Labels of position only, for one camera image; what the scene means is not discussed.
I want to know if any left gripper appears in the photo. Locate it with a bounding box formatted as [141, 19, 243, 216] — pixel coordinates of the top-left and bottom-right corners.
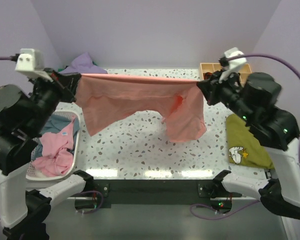
[28, 64, 83, 133]

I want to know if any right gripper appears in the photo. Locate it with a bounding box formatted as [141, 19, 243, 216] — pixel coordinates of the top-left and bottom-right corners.
[197, 66, 256, 122]

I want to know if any salmon pink t-shirt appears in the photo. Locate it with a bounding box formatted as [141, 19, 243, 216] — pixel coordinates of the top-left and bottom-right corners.
[75, 73, 207, 142]

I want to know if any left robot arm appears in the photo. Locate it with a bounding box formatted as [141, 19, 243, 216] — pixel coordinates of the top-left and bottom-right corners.
[0, 68, 94, 240]

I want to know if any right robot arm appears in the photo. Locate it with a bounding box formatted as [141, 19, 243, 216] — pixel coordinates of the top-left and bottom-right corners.
[196, 71, 300, 220]

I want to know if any red black rolled sock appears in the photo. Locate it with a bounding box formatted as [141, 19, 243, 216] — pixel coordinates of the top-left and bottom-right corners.
[203, 72, 213, 80]

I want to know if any folded lilac t-shirt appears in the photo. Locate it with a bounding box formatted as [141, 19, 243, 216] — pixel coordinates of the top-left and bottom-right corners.
[59, 52, 108, 74]

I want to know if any wooden compartment tray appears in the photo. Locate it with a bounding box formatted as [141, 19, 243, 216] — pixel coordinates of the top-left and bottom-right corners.
[199, 62, 252, 84]

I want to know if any grey blue t-shirt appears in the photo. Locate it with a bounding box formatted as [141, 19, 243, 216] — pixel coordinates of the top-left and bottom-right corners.
[31, 114, 80, 161]

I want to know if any olive green t-shirt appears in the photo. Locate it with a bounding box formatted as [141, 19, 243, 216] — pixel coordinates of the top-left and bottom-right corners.
[225, 114, 274, 169]

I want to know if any white laundry basket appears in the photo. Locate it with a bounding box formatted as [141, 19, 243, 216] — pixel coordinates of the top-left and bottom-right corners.
[26, 110, 81, 181]

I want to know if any light pink t-shirt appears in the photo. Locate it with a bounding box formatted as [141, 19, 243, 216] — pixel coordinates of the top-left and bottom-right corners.
[31, 119, 74, 177]

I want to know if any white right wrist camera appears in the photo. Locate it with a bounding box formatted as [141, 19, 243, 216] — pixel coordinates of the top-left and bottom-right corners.
[218, 47, 247, 83]

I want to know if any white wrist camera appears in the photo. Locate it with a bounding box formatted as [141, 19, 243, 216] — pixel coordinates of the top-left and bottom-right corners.
[14, 48, 53, 82]
[218, 47, 247, 83]

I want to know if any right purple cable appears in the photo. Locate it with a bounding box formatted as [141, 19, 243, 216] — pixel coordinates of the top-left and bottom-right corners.
[189, 53, 300, 221]

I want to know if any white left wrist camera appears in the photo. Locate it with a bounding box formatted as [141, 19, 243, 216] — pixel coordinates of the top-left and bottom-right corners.
[14, 48, 53, 82]

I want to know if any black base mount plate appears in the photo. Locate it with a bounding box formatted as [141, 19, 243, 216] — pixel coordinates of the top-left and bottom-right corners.
[74, 179, 242, 210]

